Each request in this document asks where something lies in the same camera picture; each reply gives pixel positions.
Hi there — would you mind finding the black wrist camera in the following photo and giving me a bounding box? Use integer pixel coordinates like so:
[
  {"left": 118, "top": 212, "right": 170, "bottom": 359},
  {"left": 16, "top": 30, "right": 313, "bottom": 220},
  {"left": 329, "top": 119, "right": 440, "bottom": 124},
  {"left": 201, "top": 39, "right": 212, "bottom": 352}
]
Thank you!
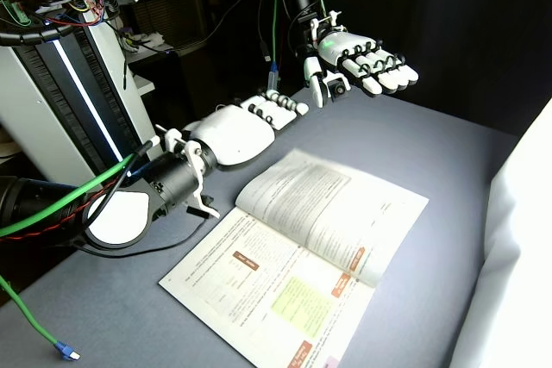
[{"left": 326, "top": 76, "right": 351, "bottom": 100}]

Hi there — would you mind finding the illustrated textbook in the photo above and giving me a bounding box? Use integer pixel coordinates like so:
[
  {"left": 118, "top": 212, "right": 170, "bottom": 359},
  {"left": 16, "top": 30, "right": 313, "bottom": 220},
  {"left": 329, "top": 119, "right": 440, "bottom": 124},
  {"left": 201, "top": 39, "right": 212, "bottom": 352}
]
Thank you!
[{"left": 158, "top": 147, "right": 430, "bottom": 368}]

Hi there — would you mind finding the green cable with grey plug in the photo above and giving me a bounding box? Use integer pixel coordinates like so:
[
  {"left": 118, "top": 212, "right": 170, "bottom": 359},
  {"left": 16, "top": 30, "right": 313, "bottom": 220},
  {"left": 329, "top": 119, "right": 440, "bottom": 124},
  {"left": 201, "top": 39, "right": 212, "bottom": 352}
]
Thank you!
[{"left": 266, "top": 0, "right": 329, "bottom": 92}]

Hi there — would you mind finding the green cable with blue plug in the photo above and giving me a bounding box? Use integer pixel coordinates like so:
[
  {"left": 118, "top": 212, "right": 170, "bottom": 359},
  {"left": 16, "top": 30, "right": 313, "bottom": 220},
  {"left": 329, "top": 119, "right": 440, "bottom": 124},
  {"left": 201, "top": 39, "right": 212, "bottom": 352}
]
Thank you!
[{"left": 0, "top": 275, "right": 81, "bottom": 362}]

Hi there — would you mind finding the white backdrop sheet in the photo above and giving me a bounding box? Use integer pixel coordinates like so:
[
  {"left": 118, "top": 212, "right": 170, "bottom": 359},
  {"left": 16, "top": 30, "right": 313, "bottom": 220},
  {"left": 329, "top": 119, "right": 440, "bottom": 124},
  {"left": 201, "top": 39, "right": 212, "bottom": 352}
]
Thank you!
[{"left": 448, "top": 96, "right": 552, "bottom": 368}]

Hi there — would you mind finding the grey table cloth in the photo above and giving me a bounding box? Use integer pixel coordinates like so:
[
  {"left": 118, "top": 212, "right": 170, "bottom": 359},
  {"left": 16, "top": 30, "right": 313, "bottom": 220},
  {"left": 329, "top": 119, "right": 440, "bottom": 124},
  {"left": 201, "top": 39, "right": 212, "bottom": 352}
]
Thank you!
[{"left": 0, "top": 83, "right": 523, "bottom": 368}]

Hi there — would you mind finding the green cable along arm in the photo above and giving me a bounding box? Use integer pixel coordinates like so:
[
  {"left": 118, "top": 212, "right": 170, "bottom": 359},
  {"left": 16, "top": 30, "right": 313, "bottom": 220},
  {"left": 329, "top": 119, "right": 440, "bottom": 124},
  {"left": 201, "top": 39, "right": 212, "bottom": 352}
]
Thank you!
[{"left": 0, "top": 153, "right": 137, "bottom": 239}]

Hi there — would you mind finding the white robot body column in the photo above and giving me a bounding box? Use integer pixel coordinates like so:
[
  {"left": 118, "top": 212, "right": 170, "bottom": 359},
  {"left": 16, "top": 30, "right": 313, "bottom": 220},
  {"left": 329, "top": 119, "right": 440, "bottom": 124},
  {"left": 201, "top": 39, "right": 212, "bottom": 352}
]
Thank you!
[{"left": 0, "top": 18, "right": 163, "bottom": 176}]

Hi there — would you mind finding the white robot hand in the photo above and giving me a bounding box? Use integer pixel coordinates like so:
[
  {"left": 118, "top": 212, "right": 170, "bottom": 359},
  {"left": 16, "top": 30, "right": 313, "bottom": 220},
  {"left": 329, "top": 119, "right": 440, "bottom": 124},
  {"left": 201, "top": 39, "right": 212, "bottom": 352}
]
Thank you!
[
  {"left": 303, "top": 29, "right": 420, "bottom": 109},
  {"left": 180, "top": 88, "right": 311, "bottom": 171}
]

